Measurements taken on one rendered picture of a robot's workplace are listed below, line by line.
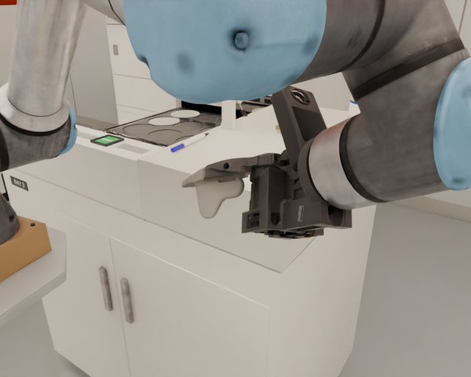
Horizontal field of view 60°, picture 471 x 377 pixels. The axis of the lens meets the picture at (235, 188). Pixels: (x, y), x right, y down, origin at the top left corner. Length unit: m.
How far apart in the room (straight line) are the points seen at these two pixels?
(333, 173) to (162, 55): 0.19
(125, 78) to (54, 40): 1.17
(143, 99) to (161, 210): 0.93
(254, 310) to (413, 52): 0.65
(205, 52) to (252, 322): 0.74
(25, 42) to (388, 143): 0.53
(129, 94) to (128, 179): 0.93
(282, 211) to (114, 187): 0.62
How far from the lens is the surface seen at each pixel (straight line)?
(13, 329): 0.90
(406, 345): 1.89
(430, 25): 0.29
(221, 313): 0.91
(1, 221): 0.82
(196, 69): 0.16
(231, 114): 1.03
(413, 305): 2.09
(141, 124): 1.36
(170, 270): 0.94
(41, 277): 0.81
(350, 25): 0.21
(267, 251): 0.74
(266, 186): 0.41
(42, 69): 0.69
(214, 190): 0.46
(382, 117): 0.29
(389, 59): 0.28
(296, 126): 0.41
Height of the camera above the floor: 1.27
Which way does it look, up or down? 25 degrees down
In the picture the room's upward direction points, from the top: straight up
